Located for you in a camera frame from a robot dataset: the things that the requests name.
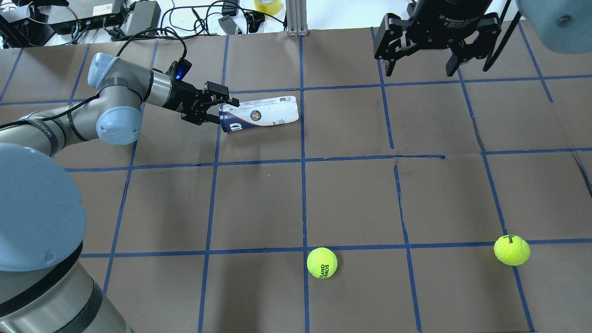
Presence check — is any Wilson tennis ball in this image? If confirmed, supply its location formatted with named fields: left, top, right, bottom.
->
left=494, top=234, right=531, bottom=267

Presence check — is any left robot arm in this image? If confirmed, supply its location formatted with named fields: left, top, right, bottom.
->
left=0, top=53, right=239, bottom=333

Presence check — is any black cable bundle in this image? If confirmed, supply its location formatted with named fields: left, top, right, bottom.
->
left=160, top=0, right=287, bottom=37

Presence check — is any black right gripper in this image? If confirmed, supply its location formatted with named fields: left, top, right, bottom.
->
left=373, top=0, right=501, bottom=77

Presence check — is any tennis ball can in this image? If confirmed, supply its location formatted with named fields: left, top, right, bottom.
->
left=219, top=96, right=299, bottom=133

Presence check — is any aluminium frame post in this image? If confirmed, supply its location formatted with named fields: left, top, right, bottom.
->
left=285, top=0, right=309, bottom=37

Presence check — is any black power brick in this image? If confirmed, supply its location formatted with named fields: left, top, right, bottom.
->
left=126, top=0, right=161, bottom=36

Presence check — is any yellow tape roll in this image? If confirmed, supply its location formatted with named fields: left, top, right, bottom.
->
left=253, top=0, right=282, bottom=16

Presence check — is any Roland Garros tennis ball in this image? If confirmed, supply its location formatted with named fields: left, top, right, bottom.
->
left=307, top=248, right=338, bottom=279

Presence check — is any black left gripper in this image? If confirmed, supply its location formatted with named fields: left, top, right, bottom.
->
left=163, top=60, right=240, bottom=126

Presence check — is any black power adapter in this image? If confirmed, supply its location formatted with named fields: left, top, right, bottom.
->
left=407, top=0, right=431, bottom=23

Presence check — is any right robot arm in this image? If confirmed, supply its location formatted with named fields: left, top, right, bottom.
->
left=373, top=0, right=592, bottom=77

